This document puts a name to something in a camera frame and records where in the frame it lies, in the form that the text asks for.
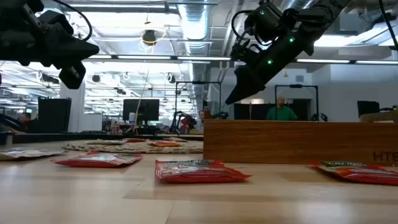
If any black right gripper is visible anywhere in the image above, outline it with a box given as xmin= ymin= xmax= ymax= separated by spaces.
xmin=224 ymin=29 xmax=315 ymax=105

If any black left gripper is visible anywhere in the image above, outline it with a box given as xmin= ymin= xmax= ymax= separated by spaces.
xmin=0 ymin=18 xmax=100 ymax=90

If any orange peach tea packet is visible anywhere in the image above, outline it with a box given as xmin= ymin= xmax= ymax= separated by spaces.
xmin=148 ymin=140 xmax=181 ymax=148

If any wooden tea box organiser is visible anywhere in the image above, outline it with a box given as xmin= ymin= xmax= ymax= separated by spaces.
xmin=203 ymin=106 xmax=398 ymax=166

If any black partition panel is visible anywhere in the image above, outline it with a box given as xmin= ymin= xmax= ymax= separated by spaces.
xmin=233 ymin=102 xmax=268 ymax=121

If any white pillar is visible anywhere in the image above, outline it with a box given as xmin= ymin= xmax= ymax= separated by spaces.
xmin=59 ymin=81 xmax=86 ymax=133

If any tall black panel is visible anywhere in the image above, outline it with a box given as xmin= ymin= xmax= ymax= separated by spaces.
xmin=37 ymin=96 xmax=72 ymax=134

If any long ceiling light strip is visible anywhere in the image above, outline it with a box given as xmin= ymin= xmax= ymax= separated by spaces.
xmin=83 ymin=54 xmax=233 ymax=62
xmin=295 ymin=58 xmax=398 ymax=65

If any black computer monitor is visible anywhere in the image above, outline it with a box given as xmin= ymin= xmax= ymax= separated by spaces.
xmin=123 ymin=98 xmax=160 ymax=123

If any round woven straw placemat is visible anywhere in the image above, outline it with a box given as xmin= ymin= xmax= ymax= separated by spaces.
xmin=61 ymin=138 xmax=205 ymax=154

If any small black monitor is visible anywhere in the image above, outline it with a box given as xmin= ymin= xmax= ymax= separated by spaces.
xmin=356 ymin=100 xmax=381 ymax=118

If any light wooden desk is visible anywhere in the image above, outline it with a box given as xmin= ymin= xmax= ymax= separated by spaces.
xmin=359 ymin=111 xmax=398 ymax=123

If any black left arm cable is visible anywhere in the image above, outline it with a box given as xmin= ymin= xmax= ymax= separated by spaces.
xmin=51 ymin=0 xmax=94 ymax=42

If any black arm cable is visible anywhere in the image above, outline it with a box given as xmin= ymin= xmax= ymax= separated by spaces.
xmin=51 ymin=0 xmax=94 ymax=42
xmin=377 ymin=0 xmax=398 ymax=52

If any black metal station frame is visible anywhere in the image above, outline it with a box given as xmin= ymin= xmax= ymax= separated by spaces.
xmin=174 ymin=81 xmax=222 ymax=122
xmin=274 ymin=84 xmax=320 ymax=121

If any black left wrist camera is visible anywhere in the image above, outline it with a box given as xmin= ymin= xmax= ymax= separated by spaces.
xmin=20 ymin=0 xmax=46 ymax=30

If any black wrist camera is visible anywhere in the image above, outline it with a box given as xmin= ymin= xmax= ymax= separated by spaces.
xmin=244 ymin=1 xmax=292 ymax=44
xmin=20 ymin=0 xmax=46 ymax=30

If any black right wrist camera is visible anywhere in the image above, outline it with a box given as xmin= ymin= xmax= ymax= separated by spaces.
xmin=244 ymin=1 xmax=292 ymax=44

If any black aluminium table frame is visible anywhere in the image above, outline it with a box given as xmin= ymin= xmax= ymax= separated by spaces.
xmin=0 ymin=132 xmax=205 ymax=144

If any yellow hanging cable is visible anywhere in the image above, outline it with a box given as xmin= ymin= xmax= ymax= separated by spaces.
xmin=132 ymin=45 xmax=153 ymax=135

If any silver ventilation duct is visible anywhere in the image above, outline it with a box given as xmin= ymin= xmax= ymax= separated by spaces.
xmin=177 ymin=0 xmax=214 ymax=57

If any black hanging cable reel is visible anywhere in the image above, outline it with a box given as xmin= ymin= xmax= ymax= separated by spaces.
xmin=142 ymin=29 xmax=157 ymax=47

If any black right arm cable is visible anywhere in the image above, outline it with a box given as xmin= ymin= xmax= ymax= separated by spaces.
xmin=377 ymin=0 xmax=398 ymax=52

